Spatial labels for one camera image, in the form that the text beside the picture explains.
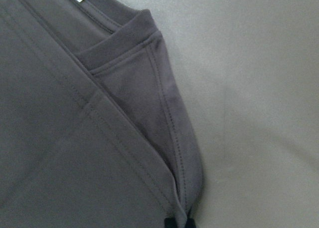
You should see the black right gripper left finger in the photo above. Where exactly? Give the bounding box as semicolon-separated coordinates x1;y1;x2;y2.
164;218;176;228

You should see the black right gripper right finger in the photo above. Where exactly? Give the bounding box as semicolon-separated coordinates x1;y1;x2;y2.
186;212;196;228

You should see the brown paper table cover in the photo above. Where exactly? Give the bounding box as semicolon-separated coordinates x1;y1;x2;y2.
118;0;319;228

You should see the dark brown t-shirt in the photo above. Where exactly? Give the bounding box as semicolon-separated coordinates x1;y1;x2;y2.
0;0;202;228

